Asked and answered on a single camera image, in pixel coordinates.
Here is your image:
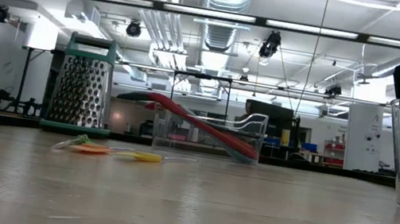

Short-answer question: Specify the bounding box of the blue silicone spoon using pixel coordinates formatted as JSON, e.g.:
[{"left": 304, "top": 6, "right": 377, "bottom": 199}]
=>
[{"left": 230, "top": 149, "right": 259, "bottom": 166}]

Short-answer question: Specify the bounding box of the red silicone slotted turner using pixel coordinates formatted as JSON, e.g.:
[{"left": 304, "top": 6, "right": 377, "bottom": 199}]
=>
[{"left": 140, "top": 90, "right": 267, "bottom": 161}]

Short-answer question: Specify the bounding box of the yellow measuring spoon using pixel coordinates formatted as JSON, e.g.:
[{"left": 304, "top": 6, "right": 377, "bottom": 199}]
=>
[{"left": 114, "top": 145, "right": 198, "bottom": 172}]

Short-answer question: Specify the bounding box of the orange measuring spoon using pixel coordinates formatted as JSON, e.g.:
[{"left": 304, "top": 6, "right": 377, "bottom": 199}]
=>
[{"left": 68, "top": 140, "right": 134, "bottom": 160}]

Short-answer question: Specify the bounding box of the green measuring spoon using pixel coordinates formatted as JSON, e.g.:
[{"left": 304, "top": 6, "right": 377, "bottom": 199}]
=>
[{"left": 50, "top": 128, "right": 93, "bottom": 156}]

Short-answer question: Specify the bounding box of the white pillar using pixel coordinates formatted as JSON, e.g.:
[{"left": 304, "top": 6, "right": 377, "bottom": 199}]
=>
[{"left": 339, "top": 100, "right": 390, "bottom": 176}]

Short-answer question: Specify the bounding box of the black ceiling spotlight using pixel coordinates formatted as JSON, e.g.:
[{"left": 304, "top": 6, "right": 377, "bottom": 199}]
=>
[
  {"left": 323, "top": 81, "right": 344, "bottom": 99},
  {"left": 257, "top": 28, "right": 284, "bottom": 61},
  {"left": 0, "top": 4, "right": 11, "bottom": 25},
  {"left": 124, "top": 19, "right": 144, "bottom": 39}
]

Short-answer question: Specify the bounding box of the shelf with red bins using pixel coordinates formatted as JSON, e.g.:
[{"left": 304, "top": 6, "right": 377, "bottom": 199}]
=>
[{"left": 320, "top": 138, "right": 348, "bottom": 168}]

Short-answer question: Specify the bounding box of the blue storage bin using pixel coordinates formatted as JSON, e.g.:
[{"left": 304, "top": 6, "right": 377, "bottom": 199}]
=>
[{"left": 300, "top": 141, "right": 320, "bottom": 154}]

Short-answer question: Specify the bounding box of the black beam with light bars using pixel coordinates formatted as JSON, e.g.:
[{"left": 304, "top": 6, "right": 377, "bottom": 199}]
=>
[{"left": 89, "top": 0, "right": 400, "bottom": 49}]

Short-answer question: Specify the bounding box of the teal metal box grater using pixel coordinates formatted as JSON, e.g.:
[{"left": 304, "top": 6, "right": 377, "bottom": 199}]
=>
[{"left": 38, "top": 27, "right": 126, "bottom": 140}]

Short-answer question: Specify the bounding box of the black floor equipment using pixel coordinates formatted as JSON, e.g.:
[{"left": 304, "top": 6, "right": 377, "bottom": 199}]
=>
[{"left": 0, "top": 87, "right": 45, "bottom": 119}]

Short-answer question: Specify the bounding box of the black aluminium table frame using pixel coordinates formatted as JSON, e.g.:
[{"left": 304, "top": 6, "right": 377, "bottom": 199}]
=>
[{"left": 0, "top": 111, "right": 398, "bottom": 191}]

